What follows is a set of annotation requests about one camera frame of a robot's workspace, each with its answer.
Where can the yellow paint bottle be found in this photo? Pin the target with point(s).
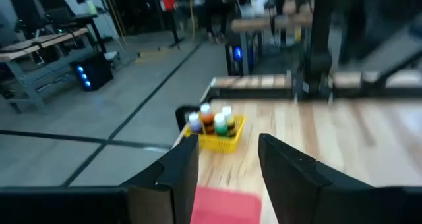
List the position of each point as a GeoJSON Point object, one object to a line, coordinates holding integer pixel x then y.
{"type": "Point", "coordinates": [227, 111]}

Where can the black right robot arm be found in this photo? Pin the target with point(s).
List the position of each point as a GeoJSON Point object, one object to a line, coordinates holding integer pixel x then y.
{"type": "Point", "coordinates": [318, 36]}

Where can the red object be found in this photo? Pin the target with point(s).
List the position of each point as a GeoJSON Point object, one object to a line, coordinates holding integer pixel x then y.
{"type": "Point", "coordinates": [168, 1]}

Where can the wooden table top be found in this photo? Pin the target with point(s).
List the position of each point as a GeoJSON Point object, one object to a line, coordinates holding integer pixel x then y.
{"type": "Point", "coordinates": [257, 23]}

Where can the wooden top workbench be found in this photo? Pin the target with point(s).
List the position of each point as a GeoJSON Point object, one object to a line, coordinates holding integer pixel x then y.
{"type": "Point", "coordinates": [33, 46]}

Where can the computer tower blue lights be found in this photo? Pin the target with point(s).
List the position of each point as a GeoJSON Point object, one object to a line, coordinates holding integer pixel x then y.
{"type": "Point", "coordinates": [95, 72]}
{"type": "Point", "coordinates": [237, 54]}

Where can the person's legs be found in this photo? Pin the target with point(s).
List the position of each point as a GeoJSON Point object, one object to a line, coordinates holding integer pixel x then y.
{"type": "Point", "coordinates": [214, 13]}

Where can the black metal table frame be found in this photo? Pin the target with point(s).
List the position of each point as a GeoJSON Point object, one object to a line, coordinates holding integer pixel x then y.
{"type": "Point", "coordinates": [250, 93]}

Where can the purple paint bottle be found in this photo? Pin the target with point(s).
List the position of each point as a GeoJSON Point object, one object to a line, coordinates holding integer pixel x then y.
{"type": "Point", "coordinates": [195, 125]}

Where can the orange paint bottle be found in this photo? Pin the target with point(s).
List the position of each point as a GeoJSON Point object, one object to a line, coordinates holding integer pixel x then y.
{"type": "Point", "coordinates": [207, 118]}

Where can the pink translucent plastic bin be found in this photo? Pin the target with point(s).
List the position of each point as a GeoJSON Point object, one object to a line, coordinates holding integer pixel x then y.
{"type": "Point", "coordinates": [227, 207]}

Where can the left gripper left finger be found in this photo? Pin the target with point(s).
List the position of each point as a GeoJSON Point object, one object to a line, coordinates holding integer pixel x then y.
{"type": "Point", "coordinates": [178, 184]}

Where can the green paint bottle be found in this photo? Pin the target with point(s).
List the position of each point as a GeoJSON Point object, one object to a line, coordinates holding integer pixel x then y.
{"type": "Point", "coordinates": [221, 126]}

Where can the yellow plastic basket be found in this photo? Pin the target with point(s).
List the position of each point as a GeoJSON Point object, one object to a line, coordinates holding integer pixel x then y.
{"type": "Point", "coordinates": [217, 145]}

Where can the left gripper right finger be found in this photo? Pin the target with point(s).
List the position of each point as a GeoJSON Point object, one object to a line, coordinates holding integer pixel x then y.
{"type": "Point", "coordinates": [287, 184]}

